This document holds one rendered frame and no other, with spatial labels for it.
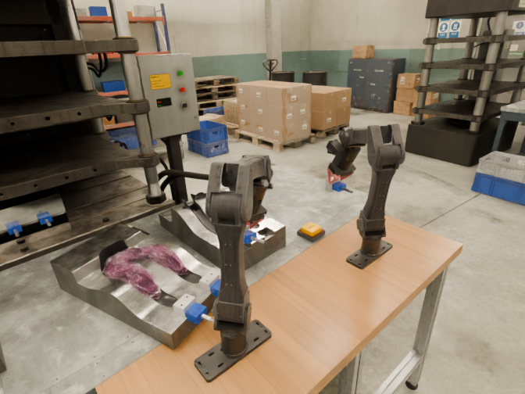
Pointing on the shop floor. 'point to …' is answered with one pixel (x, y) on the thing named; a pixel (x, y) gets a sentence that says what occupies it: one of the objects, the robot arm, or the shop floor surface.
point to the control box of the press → (170, 107)
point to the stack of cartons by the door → (409, 95)
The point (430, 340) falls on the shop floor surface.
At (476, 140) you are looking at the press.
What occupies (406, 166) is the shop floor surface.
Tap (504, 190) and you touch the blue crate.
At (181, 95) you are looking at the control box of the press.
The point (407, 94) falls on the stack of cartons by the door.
